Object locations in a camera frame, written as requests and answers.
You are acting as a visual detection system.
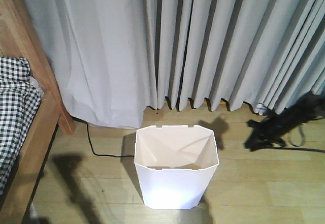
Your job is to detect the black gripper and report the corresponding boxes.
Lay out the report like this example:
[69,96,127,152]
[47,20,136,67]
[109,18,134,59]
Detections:
[244,110,287,151]

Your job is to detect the white plastic trash bin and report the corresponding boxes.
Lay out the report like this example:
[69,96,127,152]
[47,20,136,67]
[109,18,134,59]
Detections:
[134,125,219,209]

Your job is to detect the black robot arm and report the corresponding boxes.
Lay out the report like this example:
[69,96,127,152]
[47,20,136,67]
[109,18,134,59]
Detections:
[244,91,324,151]

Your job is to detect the grey window curtain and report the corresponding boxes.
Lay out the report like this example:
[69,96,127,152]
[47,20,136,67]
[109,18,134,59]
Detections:
[23,0,324,128]

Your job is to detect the checkered bed sheet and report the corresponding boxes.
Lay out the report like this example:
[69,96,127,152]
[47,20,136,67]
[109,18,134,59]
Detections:
[1,57,42,194]

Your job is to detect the black floor power cord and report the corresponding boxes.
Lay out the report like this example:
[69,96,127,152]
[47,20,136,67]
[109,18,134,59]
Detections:
[73,117,135,157]

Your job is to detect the wooden bed frame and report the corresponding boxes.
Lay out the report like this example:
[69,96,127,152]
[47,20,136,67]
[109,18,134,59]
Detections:
[1,0,75,223]

